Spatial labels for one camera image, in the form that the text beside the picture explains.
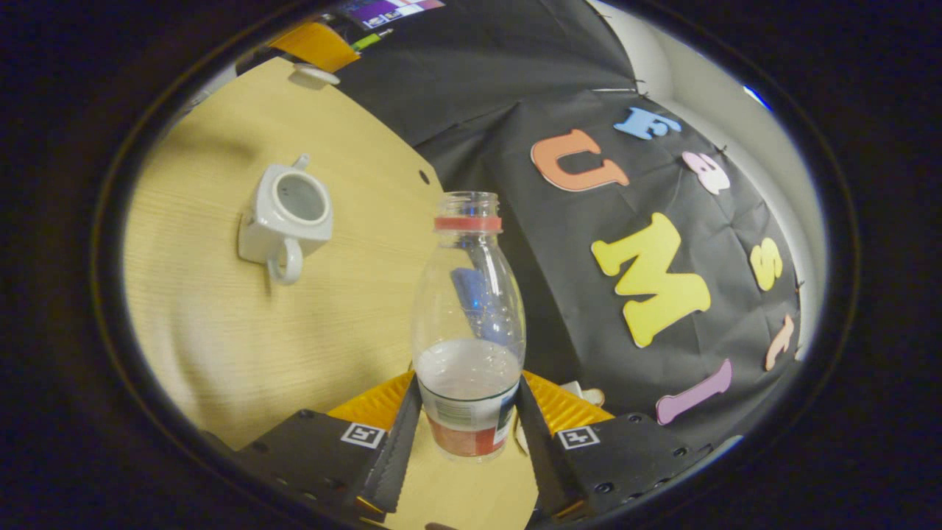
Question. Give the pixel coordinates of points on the white toaster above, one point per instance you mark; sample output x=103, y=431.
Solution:
x=578, y=390

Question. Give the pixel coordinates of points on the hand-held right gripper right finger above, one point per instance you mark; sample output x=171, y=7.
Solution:
x=541, y=464

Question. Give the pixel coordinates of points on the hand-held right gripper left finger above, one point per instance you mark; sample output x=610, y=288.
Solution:
x=401, y=456

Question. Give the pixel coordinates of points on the green drink bottle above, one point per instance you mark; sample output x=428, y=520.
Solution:
x=372, y=39

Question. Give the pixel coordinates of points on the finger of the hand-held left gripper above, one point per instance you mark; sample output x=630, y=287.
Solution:
x=316, y=46

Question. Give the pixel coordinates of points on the blue folded towel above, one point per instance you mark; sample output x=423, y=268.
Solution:
x=471, y=291

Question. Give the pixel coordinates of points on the clear plastic water bottle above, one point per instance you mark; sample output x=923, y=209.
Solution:
x=471, y=368

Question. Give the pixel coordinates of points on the computer monitor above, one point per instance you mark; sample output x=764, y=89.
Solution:
x=390, y=9

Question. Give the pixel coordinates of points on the black backdrop cloth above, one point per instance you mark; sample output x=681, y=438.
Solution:
x=559, y=243

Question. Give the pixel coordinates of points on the white ceramic teacup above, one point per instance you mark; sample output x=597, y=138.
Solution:
x=265, y=235

